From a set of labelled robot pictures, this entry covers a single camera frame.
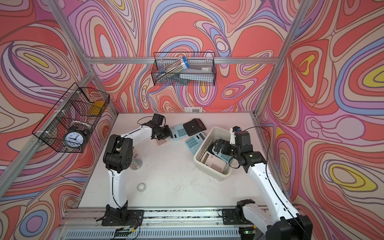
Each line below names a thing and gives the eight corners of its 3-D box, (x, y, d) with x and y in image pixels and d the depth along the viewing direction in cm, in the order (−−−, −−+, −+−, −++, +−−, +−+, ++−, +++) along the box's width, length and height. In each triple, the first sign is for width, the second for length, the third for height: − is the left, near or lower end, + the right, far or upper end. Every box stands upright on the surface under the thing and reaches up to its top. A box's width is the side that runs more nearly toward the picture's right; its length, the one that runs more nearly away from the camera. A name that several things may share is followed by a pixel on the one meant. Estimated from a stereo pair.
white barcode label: (184, 112, 125) (184, 108, 121) (184, 111, 126) (184, 106, 122) (202, 112, 125) (202, 108, 121) (201, 111, 126) (202, 106, 122)
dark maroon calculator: (190, 138, 105) (189, 133, 101) (183, 127, 111) (182, 123, 107) (206, 130, 109) (206, 126, 105) (198, 121, 115) (198, 116, 111)
